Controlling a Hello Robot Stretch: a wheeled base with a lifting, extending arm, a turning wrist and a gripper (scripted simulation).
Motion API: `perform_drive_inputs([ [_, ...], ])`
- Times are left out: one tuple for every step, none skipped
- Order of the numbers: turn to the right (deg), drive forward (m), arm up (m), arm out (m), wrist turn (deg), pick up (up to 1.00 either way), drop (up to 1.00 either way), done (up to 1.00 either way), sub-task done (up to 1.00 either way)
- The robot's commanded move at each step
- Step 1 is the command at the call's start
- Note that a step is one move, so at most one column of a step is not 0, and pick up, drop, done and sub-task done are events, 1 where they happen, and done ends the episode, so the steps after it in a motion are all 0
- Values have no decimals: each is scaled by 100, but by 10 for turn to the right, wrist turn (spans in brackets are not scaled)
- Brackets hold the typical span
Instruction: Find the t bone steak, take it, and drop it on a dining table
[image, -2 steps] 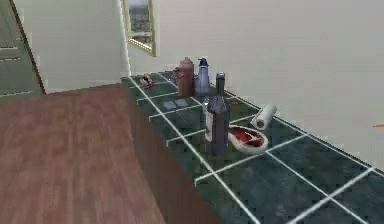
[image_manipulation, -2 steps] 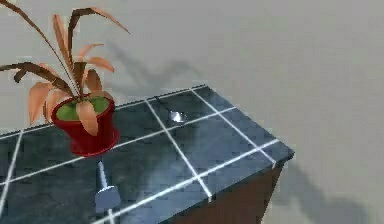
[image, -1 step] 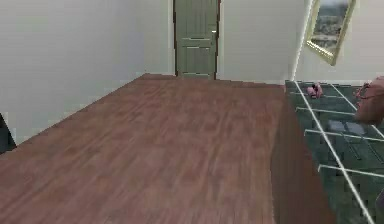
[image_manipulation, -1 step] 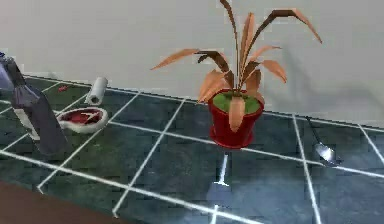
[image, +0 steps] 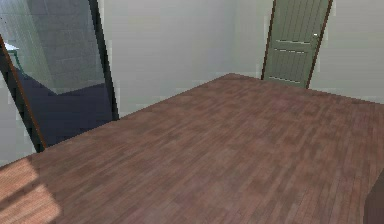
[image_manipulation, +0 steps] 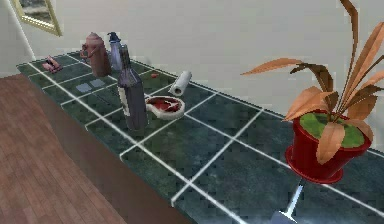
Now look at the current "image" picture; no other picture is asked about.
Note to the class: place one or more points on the white green-legged table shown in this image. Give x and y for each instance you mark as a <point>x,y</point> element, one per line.
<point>10,48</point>

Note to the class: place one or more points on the dark open room door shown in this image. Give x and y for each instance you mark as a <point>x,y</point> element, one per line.
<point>16,100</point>

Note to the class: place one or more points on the dark brown furniture corner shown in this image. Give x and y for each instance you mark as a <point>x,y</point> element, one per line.
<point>376,203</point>

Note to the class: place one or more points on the green panelled room door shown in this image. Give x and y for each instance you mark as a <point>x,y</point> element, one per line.
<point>293,40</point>

